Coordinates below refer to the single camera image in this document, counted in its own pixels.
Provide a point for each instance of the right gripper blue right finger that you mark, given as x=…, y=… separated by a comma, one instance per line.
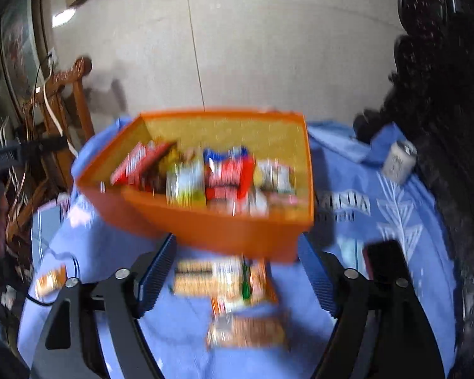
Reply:
x=381, y=331

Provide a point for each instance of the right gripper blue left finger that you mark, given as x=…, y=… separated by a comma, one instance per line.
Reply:
x=69, y=345

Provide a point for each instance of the orange label biscuit pack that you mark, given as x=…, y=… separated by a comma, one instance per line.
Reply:
x=52, y=281

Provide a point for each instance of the long red biscuit box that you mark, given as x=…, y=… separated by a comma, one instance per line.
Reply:
x=141, y=158

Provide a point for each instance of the orange noodle snack packet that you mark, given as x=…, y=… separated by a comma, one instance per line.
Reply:
x=257, y=288

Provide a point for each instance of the brown bread pack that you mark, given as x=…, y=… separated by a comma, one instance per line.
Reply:
x=237, y=331

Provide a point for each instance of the sesame cracker pack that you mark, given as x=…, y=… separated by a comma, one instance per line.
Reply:
x=214, y=277

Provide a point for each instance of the pink cracker bag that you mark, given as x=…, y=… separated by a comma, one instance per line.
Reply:
x=283, y=201

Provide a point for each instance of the yellow green snack pack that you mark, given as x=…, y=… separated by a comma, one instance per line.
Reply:
x=185, y=184

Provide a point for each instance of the small red snack packet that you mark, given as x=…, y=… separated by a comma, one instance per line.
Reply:
x=229, y=179

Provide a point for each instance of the round red label cracker bag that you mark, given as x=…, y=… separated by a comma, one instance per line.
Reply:
x=274, y=177

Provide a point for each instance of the blue cocoa snack bag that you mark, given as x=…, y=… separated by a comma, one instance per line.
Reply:
x=224, y=164

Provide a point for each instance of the carved wooden chair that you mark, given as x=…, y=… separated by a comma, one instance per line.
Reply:
x=45, y=115

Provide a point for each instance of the smartphone in red case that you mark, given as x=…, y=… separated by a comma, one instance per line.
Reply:
x=385, y=261

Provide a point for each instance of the folded blue striped cloth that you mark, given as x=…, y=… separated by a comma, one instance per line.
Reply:
x=45, y=222

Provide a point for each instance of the white beverage can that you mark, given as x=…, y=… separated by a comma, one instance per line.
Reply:
x=400, y=162

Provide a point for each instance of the orange cardboard box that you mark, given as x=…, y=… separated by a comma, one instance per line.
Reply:
x=266, y=134

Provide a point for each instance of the dark carved wooden sofa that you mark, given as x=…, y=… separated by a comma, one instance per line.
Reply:
x=432, y=101

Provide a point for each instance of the framed wall painting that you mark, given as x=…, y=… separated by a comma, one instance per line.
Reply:
x=23, y=49

